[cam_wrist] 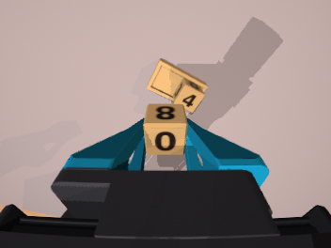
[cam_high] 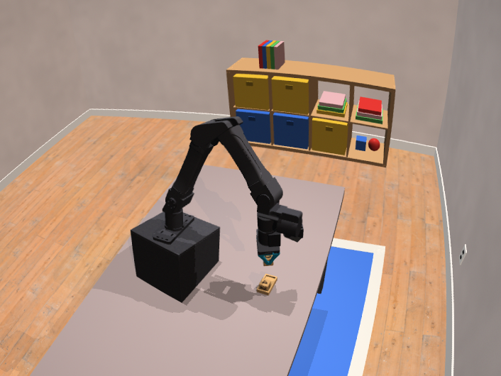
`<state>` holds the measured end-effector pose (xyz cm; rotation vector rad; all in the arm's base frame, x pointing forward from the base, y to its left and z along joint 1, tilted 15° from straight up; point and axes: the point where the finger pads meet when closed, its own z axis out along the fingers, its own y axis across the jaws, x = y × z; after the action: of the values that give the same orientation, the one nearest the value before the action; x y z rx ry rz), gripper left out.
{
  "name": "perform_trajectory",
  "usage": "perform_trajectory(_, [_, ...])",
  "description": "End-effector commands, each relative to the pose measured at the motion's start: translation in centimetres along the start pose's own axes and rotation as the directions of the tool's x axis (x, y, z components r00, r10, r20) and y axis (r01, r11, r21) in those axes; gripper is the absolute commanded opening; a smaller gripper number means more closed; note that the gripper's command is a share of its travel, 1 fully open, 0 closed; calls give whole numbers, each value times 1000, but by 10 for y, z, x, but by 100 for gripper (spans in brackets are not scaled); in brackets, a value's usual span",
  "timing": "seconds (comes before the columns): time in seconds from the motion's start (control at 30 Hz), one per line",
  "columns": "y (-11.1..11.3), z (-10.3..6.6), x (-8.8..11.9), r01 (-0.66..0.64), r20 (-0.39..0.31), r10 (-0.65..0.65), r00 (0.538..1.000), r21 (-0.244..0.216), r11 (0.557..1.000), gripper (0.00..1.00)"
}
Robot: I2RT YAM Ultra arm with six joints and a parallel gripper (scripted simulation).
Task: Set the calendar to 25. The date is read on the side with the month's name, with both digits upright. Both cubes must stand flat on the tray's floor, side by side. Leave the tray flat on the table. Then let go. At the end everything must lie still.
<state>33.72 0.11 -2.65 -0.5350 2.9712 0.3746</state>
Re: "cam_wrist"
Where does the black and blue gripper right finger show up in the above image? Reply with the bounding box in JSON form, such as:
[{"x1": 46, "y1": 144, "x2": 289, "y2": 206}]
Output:
[{"x1": 185, "y1": 118, "x2": 269, "y2": 186}]

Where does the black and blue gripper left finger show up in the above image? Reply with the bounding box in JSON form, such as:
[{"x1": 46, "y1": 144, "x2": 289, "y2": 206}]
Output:
[{"x1": 61, "y1": 118, "x2": 146, "y2": 170}]

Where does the tan wooden number cube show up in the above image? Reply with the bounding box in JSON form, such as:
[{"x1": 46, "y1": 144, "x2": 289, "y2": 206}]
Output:
[
  {"x1": 173, "y1": 78, "x2": 205, "y2": 113},
  {"x1": 143, "y1": 104, "x2": 188, "y2": 155}
]

